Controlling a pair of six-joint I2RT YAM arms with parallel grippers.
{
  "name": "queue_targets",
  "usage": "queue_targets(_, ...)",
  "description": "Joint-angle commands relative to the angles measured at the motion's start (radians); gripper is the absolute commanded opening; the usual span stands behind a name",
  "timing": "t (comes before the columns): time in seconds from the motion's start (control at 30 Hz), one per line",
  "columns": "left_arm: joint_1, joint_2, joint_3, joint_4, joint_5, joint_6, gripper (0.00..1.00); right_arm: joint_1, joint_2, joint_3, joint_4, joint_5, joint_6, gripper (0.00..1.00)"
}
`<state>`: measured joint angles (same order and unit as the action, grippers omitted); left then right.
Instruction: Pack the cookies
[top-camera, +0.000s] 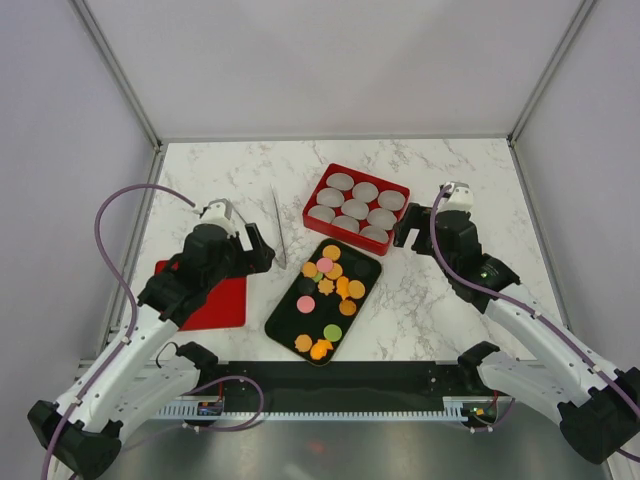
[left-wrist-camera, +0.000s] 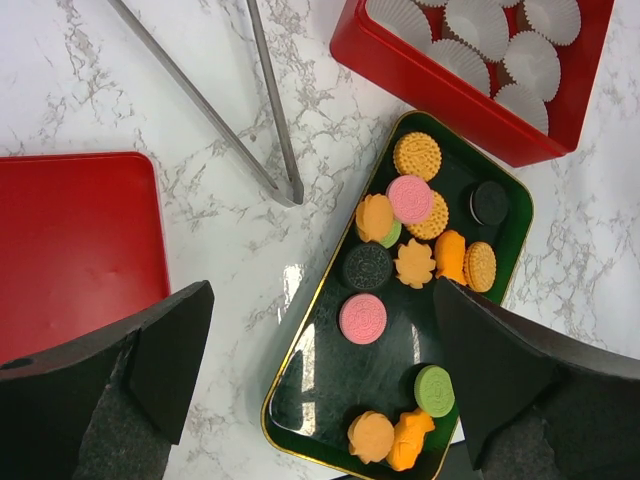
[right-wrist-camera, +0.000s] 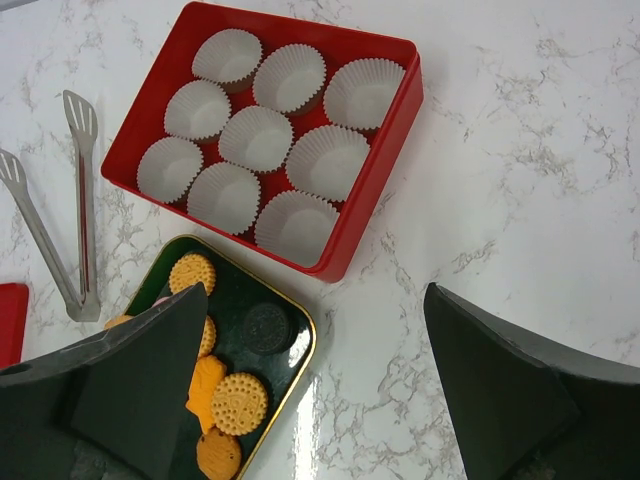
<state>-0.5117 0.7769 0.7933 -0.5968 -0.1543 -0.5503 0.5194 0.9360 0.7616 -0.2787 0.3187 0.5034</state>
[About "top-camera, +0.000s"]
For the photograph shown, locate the metal tweezers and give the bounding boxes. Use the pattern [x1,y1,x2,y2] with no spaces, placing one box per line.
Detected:
[270,185,288,270]

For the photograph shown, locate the orange round biscuit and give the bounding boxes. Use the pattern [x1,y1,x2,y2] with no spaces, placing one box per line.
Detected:
[301,262,319,279]
[325,263,343,281]
[322,244,341,262]

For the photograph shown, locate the black sandwich cookie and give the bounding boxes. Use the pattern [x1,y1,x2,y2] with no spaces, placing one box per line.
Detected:
[354,260,372,277]
[296,277,316,296]

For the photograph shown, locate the pink sandwich cookie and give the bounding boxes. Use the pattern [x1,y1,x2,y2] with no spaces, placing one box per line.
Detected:
[296,295,316,314]
[316,257,334,273]

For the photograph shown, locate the orange star cookie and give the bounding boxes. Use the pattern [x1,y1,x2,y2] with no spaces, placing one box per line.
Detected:
[318,278,335,296]

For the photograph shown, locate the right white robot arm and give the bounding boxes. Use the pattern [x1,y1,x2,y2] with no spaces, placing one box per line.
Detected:
[393,203,639,464]

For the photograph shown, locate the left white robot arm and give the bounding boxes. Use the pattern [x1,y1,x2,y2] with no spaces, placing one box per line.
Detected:
[27,199,275,479]

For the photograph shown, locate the white paper cup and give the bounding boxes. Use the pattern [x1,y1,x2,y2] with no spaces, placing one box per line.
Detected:
[359,225,389,244]
[316,187,345,208]
[341,198,369,220]
[326,172,354,191]
[352,182,379,203]
[367,208,397,230]
[331,215,360,234]
[377,190,406,211]
[308,205,336,223]

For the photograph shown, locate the red box lid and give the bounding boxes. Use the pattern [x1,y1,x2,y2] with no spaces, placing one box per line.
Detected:
[180,278,247,331]

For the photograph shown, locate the red cookie box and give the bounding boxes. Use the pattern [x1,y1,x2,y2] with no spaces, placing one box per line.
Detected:
[302,163,410,256]

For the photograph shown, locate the black green cookie tray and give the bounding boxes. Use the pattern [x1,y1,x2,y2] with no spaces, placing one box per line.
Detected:
[264,238,382,367]

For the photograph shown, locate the orange dotted biscuit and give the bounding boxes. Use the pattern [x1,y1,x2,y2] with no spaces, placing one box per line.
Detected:
[347,280,366,299]

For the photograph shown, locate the orange flower cookie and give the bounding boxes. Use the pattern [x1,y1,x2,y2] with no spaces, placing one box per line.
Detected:
[294,334,313,353]

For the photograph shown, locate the orange chocolate chip cookie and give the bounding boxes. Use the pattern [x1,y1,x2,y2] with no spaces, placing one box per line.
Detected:
[339,299,357,317]

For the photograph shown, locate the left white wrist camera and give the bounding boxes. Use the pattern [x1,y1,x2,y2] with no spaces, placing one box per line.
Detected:
[200,198,237,236]

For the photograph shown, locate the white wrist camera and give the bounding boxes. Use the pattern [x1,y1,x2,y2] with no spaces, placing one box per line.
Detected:
[200,198,237,236]
[439,181,474,213]

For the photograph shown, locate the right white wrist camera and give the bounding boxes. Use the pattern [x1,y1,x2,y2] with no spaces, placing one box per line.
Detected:
[439,181,474,213]

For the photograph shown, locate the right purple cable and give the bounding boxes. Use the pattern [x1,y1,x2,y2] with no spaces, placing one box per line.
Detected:
[432,185,640,464]

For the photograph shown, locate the purple cable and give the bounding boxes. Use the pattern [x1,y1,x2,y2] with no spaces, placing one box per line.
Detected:
[432,185,640,464]
[39,183,266,476]

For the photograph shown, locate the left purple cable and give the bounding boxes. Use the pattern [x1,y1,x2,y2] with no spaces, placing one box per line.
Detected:
[39,183,266,476]

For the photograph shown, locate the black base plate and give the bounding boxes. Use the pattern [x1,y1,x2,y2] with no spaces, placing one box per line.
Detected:
[197,361,493,411]

